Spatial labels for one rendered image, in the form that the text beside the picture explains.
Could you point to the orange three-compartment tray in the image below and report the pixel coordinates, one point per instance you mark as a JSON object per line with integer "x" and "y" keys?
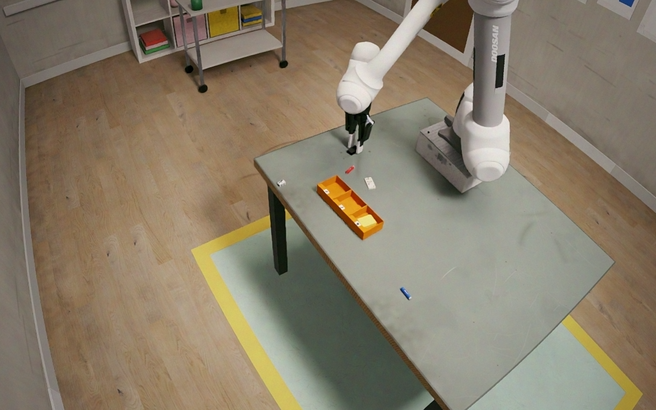
{"x": 348, "y": 205}

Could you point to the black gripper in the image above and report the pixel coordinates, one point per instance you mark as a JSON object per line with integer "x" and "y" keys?
{"x": 351, "y": 121}

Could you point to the blue battery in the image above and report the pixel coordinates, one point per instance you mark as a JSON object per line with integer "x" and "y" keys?
{"x": 406, "y": 293}

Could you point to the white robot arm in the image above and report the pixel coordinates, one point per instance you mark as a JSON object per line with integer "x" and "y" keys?
{"x": 479, "y": 131}

